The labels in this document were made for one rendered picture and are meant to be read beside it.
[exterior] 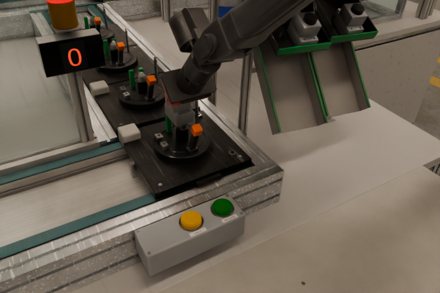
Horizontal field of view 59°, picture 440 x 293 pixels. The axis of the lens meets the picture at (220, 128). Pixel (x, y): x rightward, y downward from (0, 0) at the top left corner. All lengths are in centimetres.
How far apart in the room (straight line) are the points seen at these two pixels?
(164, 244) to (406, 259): 51
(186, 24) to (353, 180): 61
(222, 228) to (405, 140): 70
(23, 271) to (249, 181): 46
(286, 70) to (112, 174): 50
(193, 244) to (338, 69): 62
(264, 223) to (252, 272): 13
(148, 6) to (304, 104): 124
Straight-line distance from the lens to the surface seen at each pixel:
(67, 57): 86
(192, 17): 72
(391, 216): 103
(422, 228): 103
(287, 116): 99
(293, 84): 102
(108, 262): 82
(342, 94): 110
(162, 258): 76
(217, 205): 80
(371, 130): 130
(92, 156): 99
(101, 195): 92
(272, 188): 93
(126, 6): 204
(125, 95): 110
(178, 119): 86
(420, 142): 131
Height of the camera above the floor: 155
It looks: 35 degrees down
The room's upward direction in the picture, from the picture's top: 2 degrees clockwise
